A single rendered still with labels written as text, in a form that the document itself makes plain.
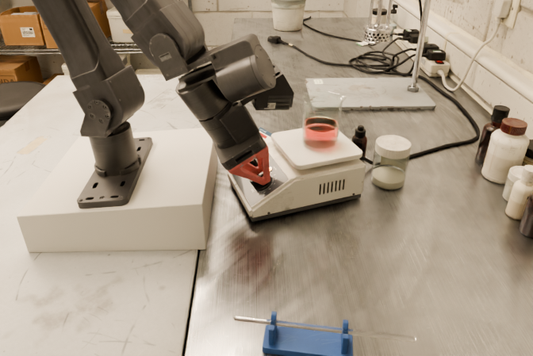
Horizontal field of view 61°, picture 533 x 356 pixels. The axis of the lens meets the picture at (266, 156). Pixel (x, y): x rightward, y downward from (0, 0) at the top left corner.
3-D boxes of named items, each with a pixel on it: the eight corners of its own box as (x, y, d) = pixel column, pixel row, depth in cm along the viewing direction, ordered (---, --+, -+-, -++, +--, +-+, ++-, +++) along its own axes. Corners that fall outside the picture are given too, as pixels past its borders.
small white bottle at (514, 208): (504, 216, 73) (519, 170, 68) (505, 206, 75) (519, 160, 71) (527, 223, 71) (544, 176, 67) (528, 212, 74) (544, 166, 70)
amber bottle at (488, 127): (490, 167, 86) (505, 114, 81) (470, 158, 89) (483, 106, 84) (504, 161, 88) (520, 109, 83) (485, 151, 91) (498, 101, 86)
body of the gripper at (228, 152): (249, 116, 72) (224, 79, 67) (266, 148, 63) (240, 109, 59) (214, 138, 72) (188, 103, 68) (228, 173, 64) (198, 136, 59)
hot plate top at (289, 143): (296, 171, 70) (297, 166, 69) (269, 137, 80) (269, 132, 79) (365, 158, 73) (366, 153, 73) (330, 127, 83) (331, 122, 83)
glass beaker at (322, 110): (304, 155, 73) (307, 106, 69) (297, 137, 78) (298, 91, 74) (347, 152, 74) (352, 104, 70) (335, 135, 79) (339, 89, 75)
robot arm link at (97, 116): (138, 78, 68) (105, 78, 70) (107, 100, 61) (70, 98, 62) (146, 117, 71) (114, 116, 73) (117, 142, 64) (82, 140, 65)
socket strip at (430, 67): (429, 77, 129) (431, 62, 127) (392, 39, 163) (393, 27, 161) (448, 77, 129) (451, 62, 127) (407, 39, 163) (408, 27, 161)
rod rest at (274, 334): (261, 353, 51) (261, 331, 49) (266, 328, 54) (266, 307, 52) (352, 365, 50) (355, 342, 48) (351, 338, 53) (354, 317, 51)
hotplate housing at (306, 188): (251, 225, 71) (249, 181, 67) (227, 182, 82) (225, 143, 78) (374, 197, 78) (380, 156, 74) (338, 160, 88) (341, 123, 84)
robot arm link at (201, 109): (244, 90, 64) (219, 51, 60) (238, 116, 60) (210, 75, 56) (204, 105, 67) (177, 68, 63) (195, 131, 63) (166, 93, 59)
